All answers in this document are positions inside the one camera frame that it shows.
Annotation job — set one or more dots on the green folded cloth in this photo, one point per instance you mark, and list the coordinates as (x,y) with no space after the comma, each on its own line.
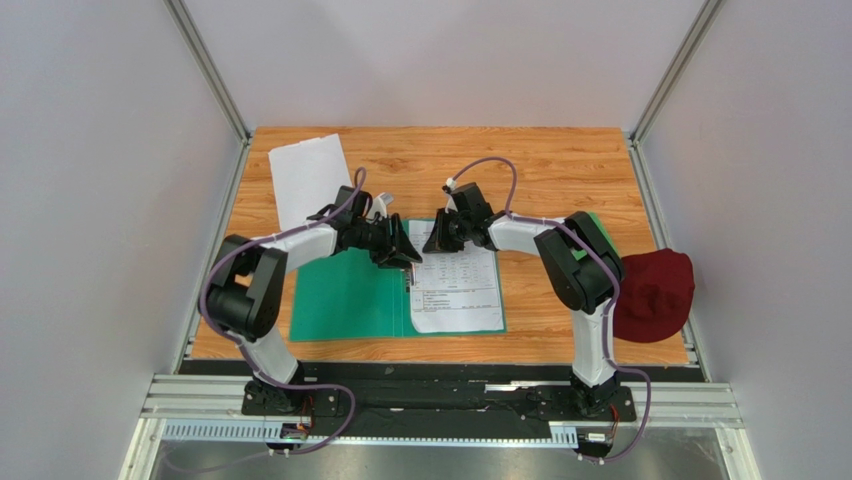
(592,232)

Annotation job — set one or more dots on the aluminium frame post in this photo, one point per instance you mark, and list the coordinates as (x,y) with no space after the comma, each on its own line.
(193,38)
(697,31)

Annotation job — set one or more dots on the dark red hat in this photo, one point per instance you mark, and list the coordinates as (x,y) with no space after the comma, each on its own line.
(656,296)

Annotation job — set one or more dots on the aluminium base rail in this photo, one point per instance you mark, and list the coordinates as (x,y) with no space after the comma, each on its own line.
(208,408)

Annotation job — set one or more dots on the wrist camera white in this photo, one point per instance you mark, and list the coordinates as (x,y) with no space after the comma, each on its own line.
(449,189)
(381,203)

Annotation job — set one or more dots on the green file folder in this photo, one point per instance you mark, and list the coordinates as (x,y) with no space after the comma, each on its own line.
(348,297)

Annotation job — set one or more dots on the white paper sheet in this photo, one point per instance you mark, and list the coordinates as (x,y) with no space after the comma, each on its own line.
(307,176)

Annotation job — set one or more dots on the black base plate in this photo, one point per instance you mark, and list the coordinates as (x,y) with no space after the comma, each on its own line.
(336,390)

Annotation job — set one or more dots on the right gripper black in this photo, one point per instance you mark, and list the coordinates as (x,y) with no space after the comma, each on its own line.
(450,230)

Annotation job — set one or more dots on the right aluminium frame post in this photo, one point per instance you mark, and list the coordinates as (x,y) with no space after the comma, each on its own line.
(697,31)

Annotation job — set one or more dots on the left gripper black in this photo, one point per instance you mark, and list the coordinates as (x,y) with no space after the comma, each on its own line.
(399,240)

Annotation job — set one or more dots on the printed paper sheet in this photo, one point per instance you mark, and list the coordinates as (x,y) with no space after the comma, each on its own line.
(454,293)

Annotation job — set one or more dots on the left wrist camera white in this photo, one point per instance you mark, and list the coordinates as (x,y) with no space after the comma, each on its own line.
(381,203)

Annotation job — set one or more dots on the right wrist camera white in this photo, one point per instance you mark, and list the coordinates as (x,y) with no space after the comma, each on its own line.
(449,189)

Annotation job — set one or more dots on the left aluminium frame post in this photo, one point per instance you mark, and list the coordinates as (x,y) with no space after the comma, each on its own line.
(193,38)

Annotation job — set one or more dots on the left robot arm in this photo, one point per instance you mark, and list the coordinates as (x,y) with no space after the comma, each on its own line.
(241,297)

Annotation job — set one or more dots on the metal folder clip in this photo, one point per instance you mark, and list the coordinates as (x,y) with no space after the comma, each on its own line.
(410,279)

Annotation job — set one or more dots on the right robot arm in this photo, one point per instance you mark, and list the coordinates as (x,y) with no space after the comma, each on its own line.
(581,264)

